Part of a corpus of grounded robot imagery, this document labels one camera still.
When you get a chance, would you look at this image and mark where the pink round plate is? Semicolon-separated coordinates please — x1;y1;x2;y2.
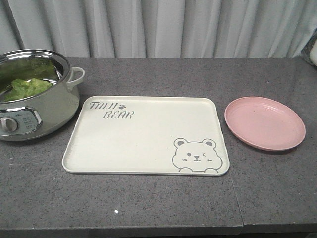
224;96;306;151

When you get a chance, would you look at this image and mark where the green lettuce leaf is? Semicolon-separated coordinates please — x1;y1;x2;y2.
0;58;58;102

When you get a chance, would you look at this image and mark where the cream bear serving tray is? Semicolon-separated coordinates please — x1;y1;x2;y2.
62;96;230;176

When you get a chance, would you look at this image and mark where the white pleated curtain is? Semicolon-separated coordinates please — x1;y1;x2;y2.
0;0;317;58

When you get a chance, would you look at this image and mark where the pale green electric cooking pot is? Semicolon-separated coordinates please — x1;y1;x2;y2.
0;49;85;141

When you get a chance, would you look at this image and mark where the white rice cooker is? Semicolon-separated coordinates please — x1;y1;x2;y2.
301;32;317;67

